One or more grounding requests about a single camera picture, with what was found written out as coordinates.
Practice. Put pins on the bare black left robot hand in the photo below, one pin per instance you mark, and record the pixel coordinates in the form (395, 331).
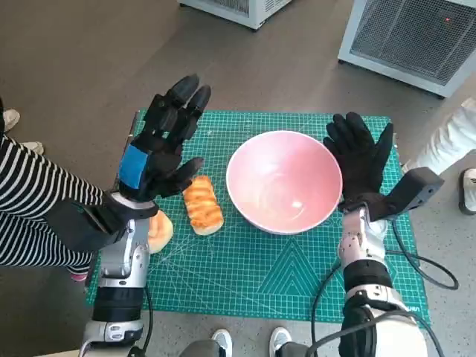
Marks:
(160, 167)

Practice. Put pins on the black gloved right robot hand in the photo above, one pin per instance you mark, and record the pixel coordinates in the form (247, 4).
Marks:
(360, 163)

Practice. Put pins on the long orange striped toy bread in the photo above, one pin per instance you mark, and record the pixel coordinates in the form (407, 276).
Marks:
(202, 204)

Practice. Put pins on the round pale toy bread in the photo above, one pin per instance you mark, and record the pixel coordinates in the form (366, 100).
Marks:
(161, 230)

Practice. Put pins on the pink bowl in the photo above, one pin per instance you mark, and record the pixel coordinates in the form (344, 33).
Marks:
(282, 178)

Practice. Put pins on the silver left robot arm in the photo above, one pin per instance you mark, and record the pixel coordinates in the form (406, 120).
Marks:
(119, 256)

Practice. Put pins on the person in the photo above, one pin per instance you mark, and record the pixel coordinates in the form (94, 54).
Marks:
(11, 119)
(446, 137)
(29, 193)

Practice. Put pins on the green cutting mat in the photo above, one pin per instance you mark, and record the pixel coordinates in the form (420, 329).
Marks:
(241, 267)

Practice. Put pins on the white cabinet with mesh panel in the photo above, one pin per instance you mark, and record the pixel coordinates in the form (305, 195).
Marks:
(401, 37)

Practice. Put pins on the white sneaker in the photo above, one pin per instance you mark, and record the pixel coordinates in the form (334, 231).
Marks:
(279, 338)
(222, 340)

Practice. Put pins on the dark grey leg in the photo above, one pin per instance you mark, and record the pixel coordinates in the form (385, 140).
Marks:
(201, 349)
(294, 350)

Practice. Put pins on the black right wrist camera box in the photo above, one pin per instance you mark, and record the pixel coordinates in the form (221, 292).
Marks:
(413, 189)

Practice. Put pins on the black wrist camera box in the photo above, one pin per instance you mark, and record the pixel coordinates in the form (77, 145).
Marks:
(82, 227)
(413, 189)

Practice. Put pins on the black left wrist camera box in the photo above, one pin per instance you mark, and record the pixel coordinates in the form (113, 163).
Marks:
(82, 227)

